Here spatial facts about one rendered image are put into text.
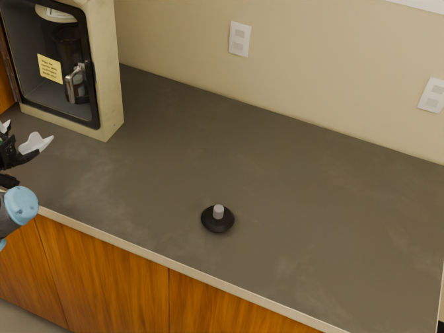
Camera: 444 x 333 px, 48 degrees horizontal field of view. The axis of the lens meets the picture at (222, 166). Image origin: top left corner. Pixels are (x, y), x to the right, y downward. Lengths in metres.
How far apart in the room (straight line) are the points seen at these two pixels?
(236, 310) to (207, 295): 0.09
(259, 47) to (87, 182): 0.69
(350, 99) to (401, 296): 0.66
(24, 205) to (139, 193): 0.44
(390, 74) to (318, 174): 0.37
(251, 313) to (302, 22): 0.86
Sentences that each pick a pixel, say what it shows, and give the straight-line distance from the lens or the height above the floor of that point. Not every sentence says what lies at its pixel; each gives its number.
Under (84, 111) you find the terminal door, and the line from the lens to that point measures 1.54.
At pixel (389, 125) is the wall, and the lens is 1.71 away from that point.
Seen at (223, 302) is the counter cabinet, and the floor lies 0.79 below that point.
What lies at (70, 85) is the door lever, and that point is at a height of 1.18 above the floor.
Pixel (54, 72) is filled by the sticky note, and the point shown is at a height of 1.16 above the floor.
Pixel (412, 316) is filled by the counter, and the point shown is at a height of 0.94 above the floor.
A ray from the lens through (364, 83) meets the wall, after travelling 1.63.
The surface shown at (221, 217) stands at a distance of 1.33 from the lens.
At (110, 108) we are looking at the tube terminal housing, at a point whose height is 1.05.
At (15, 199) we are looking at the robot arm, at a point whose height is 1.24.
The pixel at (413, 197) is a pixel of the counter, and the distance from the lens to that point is 1.59.
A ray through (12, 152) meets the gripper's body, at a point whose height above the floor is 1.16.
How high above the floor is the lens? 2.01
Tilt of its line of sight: 45 degrees down
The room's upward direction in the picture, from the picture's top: 6 degrees clockwise
